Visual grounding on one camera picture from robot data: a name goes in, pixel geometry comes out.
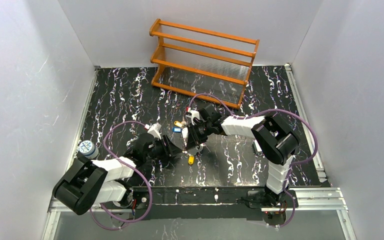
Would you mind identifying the white card box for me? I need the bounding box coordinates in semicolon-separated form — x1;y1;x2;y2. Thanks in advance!
252;140;263;155

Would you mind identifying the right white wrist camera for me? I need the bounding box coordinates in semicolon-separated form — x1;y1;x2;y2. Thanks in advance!
185;107;202;125

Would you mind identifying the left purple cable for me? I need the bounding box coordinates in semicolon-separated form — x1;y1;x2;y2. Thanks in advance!
89;120;154;231

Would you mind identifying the orange wooden rack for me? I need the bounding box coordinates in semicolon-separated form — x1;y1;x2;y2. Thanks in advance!
149;18;260;109

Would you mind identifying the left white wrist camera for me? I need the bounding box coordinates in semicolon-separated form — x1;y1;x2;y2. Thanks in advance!
144;122;162;139

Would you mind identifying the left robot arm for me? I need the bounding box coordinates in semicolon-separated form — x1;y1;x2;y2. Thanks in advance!
52;133;182;215

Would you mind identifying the orange key tag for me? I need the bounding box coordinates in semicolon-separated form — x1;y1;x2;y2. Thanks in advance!
173;121;183;128

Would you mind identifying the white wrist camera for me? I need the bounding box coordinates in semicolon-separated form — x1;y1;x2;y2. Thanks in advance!
185;107;202;125
144;122;162;139

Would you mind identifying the silver metal keyring plate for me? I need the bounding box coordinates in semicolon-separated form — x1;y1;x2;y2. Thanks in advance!
181;127;204;156

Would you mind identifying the yellow key tag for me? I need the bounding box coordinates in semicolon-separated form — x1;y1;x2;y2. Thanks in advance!
187;155;195;166

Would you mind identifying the blue key tag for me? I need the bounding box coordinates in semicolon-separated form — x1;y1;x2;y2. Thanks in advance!
172;127;182;133

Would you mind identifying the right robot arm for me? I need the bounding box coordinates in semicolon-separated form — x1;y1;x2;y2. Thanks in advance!
183;104;300;206

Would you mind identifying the blue white round tin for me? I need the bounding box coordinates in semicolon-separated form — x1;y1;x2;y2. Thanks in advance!
78;140;99;160

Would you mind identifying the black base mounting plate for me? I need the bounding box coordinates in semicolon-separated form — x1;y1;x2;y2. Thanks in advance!
132;186;299;221

